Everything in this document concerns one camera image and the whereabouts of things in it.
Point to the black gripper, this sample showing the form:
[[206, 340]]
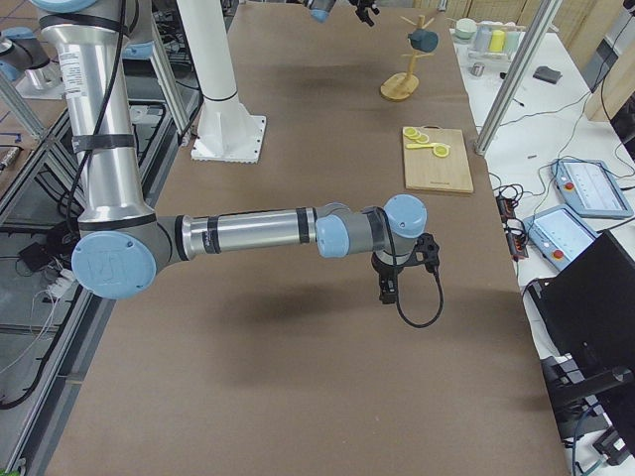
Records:
[[363, 8], [386, 274]]

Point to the dark teal mug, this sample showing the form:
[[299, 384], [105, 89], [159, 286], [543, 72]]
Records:
[[423, 40]]

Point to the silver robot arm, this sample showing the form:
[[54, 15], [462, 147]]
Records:
[[123, 244], [320, 9]]

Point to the wooden cup rack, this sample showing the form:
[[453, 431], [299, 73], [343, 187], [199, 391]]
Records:
[[400, 86]]

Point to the cup tray with cups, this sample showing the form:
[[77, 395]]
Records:
[[487, 40]]

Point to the bamboo cutting board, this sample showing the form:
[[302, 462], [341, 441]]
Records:
[[425, 171]]

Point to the lemon slice on knife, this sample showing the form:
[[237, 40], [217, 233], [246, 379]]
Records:
[[441, 150]]

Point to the yellow plastic knife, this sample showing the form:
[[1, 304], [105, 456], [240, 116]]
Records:
[[413, 146]]

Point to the lower teach pendant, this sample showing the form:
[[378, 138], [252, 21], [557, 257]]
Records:
[[560, 234]]

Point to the teach pendant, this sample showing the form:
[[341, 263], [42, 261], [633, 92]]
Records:
[[590, 190], [560, 234]]

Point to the black monitor stand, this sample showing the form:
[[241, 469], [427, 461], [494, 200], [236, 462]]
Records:
[[588, 310]]

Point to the upper teach pendant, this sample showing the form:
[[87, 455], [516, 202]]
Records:
[[590, 190]]

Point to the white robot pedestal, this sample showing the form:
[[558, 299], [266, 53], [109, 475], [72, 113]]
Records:
[[226, 131]]

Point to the aluminium frame post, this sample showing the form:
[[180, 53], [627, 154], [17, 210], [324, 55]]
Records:
[[532, 39]]

